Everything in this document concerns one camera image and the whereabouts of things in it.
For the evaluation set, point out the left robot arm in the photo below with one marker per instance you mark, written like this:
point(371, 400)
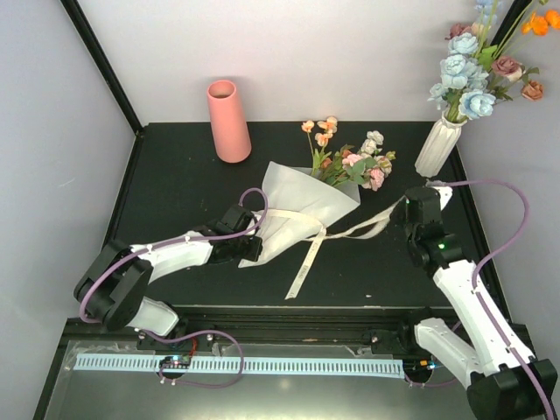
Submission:
point(113, 290)

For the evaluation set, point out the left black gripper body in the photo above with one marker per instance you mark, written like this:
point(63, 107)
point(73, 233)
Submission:
point(250, 254)

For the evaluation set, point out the white flower bouquet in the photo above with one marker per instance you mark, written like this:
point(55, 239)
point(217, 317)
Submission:
point(327, 191)

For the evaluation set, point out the blue and pink flower arrangement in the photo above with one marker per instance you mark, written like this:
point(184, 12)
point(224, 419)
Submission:
point(478, 73)

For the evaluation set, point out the left circuit board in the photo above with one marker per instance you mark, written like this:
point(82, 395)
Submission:
point(180, 362)

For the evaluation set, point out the white slotted cable duct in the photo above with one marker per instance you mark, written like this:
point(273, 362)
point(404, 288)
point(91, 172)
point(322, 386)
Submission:
point(144, 363)

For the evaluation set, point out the right circuit board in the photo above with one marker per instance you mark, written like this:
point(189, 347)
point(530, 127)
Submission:
point(420, 365)

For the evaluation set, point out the black aluminium rail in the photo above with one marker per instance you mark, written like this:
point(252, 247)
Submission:
point(296, 323)

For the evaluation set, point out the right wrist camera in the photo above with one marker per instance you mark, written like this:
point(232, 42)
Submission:
point(445, 191)

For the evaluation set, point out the left black frame post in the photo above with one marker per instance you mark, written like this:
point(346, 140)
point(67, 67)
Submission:
point(91, 42)

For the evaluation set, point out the circuit board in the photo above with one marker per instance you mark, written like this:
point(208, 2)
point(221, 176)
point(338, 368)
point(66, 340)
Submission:
point(420, 365)
point(180, 362)

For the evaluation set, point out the black frame post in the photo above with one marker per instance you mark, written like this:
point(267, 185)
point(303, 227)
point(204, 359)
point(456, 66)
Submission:
point(512, 18)
point(91, 42)

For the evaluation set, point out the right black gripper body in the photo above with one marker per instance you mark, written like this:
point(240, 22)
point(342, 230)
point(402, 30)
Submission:
point(398, 217)

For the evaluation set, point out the right black frame post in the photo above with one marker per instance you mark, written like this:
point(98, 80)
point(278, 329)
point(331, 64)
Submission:
point(512, 18)

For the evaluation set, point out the pink cylindrical vase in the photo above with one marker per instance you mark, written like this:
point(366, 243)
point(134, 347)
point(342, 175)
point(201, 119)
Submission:
point(228, 123)

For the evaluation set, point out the white ribbed vase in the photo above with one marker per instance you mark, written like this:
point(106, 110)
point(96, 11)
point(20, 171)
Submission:
point(438, 146)

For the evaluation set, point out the cream printed ribbon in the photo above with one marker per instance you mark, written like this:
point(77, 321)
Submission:
point(365, 230)

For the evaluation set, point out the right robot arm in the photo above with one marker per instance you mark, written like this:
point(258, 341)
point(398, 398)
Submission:
point(502, 377)

